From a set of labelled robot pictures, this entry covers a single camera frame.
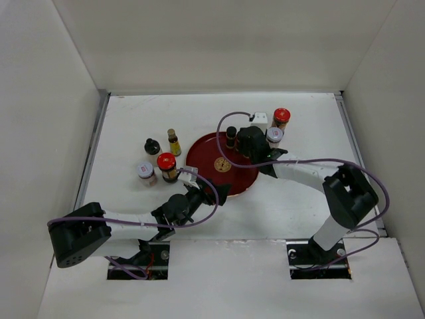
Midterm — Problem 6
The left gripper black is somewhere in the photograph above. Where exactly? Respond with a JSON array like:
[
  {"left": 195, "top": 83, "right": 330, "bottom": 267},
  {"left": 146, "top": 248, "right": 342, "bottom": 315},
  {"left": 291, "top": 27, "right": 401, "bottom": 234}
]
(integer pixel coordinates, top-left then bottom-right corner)
[{"left": 177, "top": 178, "right": 230, "bottom": 227}]

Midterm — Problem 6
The white-lid jar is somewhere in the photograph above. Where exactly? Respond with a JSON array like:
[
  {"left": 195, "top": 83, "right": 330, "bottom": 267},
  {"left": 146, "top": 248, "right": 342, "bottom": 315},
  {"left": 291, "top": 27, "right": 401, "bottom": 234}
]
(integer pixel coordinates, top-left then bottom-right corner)
[
  {"left": 266, "top": 127, "right": 284, "bottom": 149},
  {"left": 137, "top": 161, "right": 157, "bottom": 187}
]

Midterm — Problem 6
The black-cap spice bottle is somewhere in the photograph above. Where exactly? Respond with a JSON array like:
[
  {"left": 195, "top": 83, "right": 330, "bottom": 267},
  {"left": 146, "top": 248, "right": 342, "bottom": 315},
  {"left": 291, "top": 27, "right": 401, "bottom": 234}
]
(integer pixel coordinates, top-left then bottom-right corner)
[
  {"left": 226, "top": 126, "right": 237, "bottom": 149},
  {"left": 234, "top": 139, "right": 240, "bottom": 153}
]

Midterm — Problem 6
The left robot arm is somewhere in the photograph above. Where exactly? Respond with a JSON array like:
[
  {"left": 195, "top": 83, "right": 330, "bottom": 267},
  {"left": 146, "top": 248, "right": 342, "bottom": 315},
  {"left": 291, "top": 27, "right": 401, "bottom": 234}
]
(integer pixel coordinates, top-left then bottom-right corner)
[{"left": 48, "top": 182, "right": 231, "bottom": 268}]

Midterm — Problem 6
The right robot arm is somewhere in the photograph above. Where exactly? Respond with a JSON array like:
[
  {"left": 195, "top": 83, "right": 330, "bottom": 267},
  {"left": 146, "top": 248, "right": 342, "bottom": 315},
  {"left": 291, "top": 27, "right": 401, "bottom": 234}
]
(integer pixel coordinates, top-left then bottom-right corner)
[{"left": 236, "top": 126, "right": 379, "bottom": 263}]

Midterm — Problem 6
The red-lid sauce jar right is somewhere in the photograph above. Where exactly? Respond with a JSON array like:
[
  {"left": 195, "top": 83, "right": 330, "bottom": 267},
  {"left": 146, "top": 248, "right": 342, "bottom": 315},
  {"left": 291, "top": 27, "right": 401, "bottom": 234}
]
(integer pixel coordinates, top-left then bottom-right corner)
[{"left": 272, "top": 108, "right": 291, "bottom": 131}]

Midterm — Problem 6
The red-lid sauce jar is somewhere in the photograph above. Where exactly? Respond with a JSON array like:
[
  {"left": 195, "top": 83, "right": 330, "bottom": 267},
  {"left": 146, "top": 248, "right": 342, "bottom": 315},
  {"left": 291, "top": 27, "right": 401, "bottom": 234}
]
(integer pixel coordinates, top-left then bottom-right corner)
[
  {"left": 272, "top": 108, "right": 291, "bottom": 131},
  {"left": 157, "top": 152, "right": 178, "bottom": 183}
]

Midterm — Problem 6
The round red lacquer tray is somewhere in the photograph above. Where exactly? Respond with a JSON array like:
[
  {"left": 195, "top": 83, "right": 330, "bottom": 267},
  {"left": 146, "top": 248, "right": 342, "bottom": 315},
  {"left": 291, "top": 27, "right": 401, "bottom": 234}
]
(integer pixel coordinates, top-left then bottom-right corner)
[{"left": 185, "top": 133, "right": 259, "bottom": 196}]

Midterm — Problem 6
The red-lid sauce jar left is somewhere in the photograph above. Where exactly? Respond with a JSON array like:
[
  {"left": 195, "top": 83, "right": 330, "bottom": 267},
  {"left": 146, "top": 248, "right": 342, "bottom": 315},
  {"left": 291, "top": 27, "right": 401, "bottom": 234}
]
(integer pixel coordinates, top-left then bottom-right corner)
[{"left": 157, "top": 152, "right": 178, "bottom": 183}]

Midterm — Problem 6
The small yellow-label brown bottle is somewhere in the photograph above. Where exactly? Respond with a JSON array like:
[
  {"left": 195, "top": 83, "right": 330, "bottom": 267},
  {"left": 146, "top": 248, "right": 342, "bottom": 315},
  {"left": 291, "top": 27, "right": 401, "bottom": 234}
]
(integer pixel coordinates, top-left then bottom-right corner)
[{"left": 167, "top": 128, "right": 181, "bottom": 156}]

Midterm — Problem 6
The black-cap white bottle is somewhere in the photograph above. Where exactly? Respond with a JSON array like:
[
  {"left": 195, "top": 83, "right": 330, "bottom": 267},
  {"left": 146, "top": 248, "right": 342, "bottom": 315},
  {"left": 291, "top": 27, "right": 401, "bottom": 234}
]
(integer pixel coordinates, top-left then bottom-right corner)
[{"left": 144, "top": 138, "right": 162, "bottom": 164}]

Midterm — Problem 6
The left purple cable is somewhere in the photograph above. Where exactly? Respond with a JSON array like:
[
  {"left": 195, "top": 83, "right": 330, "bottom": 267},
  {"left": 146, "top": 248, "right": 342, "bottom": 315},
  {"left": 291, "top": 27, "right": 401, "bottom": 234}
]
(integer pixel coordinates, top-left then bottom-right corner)
[{"left": 47, "top": 168, "right": 220, "bottom": 231}]

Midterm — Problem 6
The purple cable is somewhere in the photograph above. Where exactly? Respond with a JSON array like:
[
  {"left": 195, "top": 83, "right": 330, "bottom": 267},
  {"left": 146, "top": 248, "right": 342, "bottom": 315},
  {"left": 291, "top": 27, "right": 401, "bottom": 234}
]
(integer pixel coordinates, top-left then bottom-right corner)
[
  {"left": 47, "top": 168, "right": 220, "bottom": 231},
  {"left": 216, "top": 111, "right": 390, "bottom": 272}
]

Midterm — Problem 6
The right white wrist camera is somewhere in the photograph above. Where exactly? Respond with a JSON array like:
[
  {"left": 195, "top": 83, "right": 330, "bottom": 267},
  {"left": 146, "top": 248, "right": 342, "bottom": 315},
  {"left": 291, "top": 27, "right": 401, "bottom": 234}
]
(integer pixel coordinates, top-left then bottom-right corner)
[{"left": 249, "top": 112, "right": 268, "bottom": 133}]

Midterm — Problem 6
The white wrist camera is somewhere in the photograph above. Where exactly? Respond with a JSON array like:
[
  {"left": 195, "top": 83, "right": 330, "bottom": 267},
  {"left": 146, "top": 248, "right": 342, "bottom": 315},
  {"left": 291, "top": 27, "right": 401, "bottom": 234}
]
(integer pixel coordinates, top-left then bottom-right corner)
[
  {"left": 249, "top": 112, "right": 268, "bottom": 133},
  {"left": 178, "top": 166, "right": 200, "bottom": 189}
]

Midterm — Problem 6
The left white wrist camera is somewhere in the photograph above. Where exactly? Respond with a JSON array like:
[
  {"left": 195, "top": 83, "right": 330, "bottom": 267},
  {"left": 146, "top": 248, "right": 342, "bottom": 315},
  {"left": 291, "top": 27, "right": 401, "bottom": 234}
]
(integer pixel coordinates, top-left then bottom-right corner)
[{"left": 178, "top": 166, "right": 200, "bottom": 189}]

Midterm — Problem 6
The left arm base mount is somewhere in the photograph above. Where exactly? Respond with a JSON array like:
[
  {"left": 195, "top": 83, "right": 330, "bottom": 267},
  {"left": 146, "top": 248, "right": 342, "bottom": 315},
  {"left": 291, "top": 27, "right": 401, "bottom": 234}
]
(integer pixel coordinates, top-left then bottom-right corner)
[{"left": 107, "top": 241, "right": 170, "bottom": 280}]

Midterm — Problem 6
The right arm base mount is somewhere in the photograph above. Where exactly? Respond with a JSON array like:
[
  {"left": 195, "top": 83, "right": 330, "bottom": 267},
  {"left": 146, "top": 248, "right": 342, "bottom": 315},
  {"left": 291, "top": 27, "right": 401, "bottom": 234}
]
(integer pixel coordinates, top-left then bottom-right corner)
[{"left": 286, "top": 240, "right": 351, "bottom": 280}]

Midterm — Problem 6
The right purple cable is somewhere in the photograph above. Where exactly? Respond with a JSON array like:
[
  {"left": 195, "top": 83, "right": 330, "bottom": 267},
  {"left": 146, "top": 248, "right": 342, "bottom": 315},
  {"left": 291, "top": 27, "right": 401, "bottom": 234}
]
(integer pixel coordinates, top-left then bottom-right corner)
[{"left": 216, "top": 111, "right": 390, "bottom": 272}]

